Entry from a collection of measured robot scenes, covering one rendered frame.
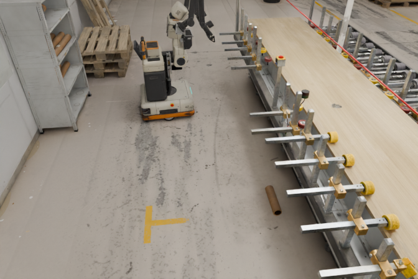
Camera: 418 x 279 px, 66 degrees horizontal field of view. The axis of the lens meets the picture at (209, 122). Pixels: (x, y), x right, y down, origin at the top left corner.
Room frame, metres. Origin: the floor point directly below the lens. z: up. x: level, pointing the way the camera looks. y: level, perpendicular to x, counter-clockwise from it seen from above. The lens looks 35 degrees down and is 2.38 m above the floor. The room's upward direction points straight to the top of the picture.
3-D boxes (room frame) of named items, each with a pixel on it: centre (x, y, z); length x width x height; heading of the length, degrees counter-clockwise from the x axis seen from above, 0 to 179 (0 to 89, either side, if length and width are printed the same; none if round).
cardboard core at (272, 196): (2.07, -0.60, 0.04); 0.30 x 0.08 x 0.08; 6
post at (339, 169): (1.38, -0.76, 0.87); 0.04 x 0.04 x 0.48; 6
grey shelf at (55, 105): (3.63, 1.89, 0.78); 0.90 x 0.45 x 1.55; 6
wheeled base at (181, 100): (3.72, 0.56, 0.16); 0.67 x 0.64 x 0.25; 101
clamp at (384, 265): (0.86, -0.81, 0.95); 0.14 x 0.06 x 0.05; 6
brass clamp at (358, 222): (1.11, -0.79, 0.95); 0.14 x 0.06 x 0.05; 6
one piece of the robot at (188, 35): (3.78, 0.28, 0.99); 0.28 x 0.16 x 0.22; 10
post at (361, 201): (1.13, -0.79, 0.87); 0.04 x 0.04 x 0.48; 6
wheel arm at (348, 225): (1.09, -0.73, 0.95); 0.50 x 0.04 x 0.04; 96
